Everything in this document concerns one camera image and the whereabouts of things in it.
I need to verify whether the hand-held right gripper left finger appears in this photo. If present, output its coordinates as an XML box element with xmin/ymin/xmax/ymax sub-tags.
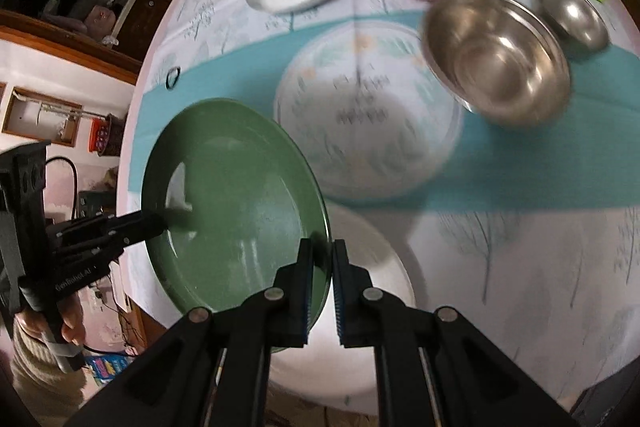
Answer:
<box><xmin>65</xmin><ymin>238</ymin><xmax>315</xmax><ymax>427</ymax></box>

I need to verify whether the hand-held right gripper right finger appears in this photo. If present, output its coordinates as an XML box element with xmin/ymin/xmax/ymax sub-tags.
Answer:
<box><xmin>332</xmin><ymin>239</ymin><xmax>581</xmax><ymax>427</ymax></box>

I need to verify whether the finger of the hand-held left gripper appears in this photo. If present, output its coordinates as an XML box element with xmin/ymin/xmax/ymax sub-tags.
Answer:
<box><xmin>52</xmin><ymin>229</ymin><xmax>166</xmax><ymax>269</ymax></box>
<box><xmin>57</xmin><ymin>206</ymin><xmax>195</xmax><ymax>239</ymax></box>

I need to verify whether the large plain white plate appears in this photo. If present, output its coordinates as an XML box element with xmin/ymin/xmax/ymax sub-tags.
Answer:
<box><xmin>269</xmin><ymin>202</ymin><xmax>419</xmax><ymax>402</ymax></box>

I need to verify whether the green plate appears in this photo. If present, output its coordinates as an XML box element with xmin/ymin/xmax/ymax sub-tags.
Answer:
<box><xmin>141</xmin><ymin>98</ymin><xmax>331</xmax><ymax>354</ymax></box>

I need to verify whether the large steel bowl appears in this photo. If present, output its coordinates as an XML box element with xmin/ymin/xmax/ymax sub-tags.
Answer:
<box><xmin>421</xmin><ymin>0</ymin><xmax>572</xmax><ymax>128</ymax></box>

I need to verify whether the small steel bowl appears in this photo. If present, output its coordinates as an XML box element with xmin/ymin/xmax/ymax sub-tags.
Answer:
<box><xmin>535</xmin><ymin>0</ymin><xmax>610</xmax><ymax>54</ymax></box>

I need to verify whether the person's left forearm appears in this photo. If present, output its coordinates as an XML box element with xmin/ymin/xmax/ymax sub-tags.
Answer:
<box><xmin>9</xmin><ymin>318</ymin><xmax>83</xmax><ymax>410</ymax></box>

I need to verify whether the person's left hand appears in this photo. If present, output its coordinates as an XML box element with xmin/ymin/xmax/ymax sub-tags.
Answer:
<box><xmin>21</xmin><ymin>296</ymin><xmax>87</xmax><ymax>349</ymax></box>

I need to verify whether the red basket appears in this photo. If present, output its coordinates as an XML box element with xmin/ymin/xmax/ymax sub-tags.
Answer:
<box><xmin>89</xmin><ymin>114</ymin><xmax>126</xmax><ymax>158</ymax></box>

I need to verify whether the blue packet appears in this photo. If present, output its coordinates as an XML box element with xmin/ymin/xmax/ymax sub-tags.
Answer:
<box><xmin>85</xmin><ymin>354</ymin><xmax>132</xmax><ymax>384</ymax></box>

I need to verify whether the tree print tablecloth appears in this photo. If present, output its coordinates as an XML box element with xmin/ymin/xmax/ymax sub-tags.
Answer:
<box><xmin>116</xmin><ymin>0</ymin><xmax>640</xmax><ymax>408</ymax></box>

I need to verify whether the black cable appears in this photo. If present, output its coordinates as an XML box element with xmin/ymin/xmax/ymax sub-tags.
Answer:
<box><xmin>45</xmin><ymin>157</ymin><xmax>82</xmax><ymax>220</ymax></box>

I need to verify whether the wooden wall niche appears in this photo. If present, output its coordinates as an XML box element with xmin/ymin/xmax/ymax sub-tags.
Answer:
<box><xmin>2</xmin><ymin>87</ymin><xmax>84</xmax><ymax>148</ymax></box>

